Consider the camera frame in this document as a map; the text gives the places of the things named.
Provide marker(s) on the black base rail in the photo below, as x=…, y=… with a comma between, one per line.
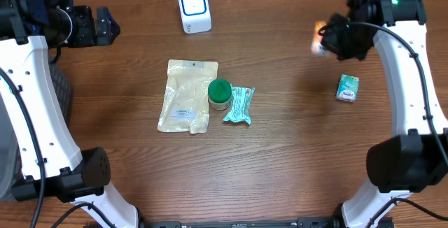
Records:
x=299, y=223

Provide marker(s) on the white barcode scanner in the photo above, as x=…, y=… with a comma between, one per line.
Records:
x=195, y=16

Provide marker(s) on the teal tissue packet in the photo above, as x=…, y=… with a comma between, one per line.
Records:
x=239, y=108

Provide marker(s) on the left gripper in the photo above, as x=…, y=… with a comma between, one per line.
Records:
x=91, y=36

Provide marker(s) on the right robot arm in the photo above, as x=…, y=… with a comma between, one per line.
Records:
x=415, y=156

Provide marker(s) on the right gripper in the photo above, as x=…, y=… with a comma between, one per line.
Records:
x=332, y=44

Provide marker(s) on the green lid jar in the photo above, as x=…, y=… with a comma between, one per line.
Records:
x=220, y=94

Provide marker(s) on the orange snack packet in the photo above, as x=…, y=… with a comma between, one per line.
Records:
x=316, y=46

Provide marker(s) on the green tissue packet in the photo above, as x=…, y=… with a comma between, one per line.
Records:
x=347, y=88

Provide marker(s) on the beige paper pouch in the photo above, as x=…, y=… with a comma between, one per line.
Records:
x=186, y=105

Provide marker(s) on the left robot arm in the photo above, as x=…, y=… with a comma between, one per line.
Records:
x=42, y=158

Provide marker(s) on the grey plastic mesh basket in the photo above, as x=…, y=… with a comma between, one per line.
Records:
x=10, y=154

